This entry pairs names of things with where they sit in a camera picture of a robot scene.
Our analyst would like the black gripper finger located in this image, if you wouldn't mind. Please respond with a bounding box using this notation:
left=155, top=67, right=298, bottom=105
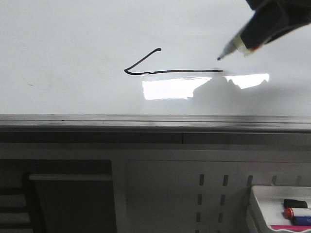
left=240, top=0, right=311, bottom=49

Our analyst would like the whiteboard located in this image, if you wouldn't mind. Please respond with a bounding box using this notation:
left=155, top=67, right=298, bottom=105
left=0, top=0, right=311, bottom=117

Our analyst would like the grey whiteboard marker ledge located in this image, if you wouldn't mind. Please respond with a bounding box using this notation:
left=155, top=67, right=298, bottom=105
left=0, top=114, right=311, bottom=133

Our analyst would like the white storage tray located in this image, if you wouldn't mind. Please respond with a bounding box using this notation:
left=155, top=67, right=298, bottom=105
left=246, top=185, right=311, bottom=233

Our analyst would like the red capped marker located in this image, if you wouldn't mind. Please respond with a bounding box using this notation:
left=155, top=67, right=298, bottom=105
left=284, top=207, right=311, bottom=219

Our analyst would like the blue capped marker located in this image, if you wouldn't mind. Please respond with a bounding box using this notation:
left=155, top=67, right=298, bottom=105
left=292, top=216, right=311, bottom=226

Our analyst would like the pink white item in tray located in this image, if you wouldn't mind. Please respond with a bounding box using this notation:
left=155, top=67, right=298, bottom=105
left=270, top=225, right=311, bottom=233

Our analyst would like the dark panel under board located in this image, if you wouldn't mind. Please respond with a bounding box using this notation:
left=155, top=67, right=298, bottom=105
left=22, top=173, right=117, bottom=233

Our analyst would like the white metal stand frame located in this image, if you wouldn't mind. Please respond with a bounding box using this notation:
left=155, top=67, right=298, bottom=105
left=0, top=143, right=311, bottom=233

